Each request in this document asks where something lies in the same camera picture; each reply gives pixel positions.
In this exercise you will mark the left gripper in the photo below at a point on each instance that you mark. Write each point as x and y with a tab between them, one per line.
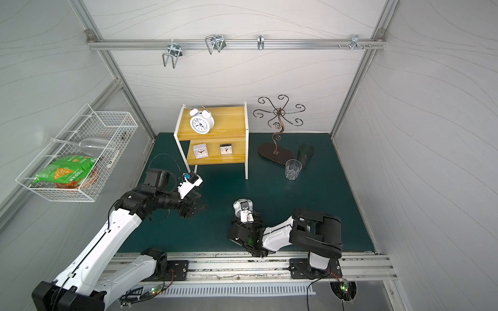
189	207

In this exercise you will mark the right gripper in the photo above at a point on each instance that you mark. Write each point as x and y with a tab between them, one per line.
237	232

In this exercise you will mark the white twin-bell alarm clock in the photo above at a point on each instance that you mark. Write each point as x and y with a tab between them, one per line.
242	205
202	120

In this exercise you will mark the white square alarm clock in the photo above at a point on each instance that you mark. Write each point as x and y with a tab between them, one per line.
200	151

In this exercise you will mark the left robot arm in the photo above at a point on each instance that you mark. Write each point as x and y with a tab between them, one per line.
80	287

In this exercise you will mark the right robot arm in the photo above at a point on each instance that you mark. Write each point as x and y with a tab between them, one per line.
318	233

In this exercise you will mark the wooden two-tier shelf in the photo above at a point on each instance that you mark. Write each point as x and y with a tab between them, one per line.
231	126

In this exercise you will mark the clear drinking glass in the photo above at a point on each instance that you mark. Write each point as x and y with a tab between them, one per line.
293	168

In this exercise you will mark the metal scroll jewelry stand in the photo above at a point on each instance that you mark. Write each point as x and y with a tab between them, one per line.
272	151

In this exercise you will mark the dark tinted glass cup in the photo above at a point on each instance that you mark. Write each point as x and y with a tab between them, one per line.
305	154

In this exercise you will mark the clear wine glass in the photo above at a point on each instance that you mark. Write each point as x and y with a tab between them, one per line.
91	146

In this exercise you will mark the red snack package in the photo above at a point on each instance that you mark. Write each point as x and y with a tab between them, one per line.
75	184

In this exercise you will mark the green snack bag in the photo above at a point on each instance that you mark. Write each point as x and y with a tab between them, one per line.
66	169

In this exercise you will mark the metal double hook left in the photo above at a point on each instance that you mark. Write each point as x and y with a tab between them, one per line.
173	53

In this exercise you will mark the metal double hook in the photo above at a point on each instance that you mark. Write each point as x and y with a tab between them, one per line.
215	42
173	53

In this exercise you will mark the metal double hook middle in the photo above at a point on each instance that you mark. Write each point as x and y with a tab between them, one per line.
215	42

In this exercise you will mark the metal single hook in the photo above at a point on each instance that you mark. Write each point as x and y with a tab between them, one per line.
260	42

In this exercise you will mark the metal hook right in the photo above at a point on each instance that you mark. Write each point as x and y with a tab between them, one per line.
355	44

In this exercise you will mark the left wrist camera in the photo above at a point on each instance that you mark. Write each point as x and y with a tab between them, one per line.
187	183

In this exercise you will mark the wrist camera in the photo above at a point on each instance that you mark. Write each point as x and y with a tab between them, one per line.
187	183
246	216

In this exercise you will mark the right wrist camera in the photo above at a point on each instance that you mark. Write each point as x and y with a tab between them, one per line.
246	216

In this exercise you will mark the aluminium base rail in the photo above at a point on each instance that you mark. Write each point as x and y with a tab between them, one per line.
240	267

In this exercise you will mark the white wire basket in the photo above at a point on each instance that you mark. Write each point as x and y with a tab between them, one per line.
116	126

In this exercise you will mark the aluminium top rail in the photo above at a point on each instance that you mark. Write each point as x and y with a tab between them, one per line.
231	44

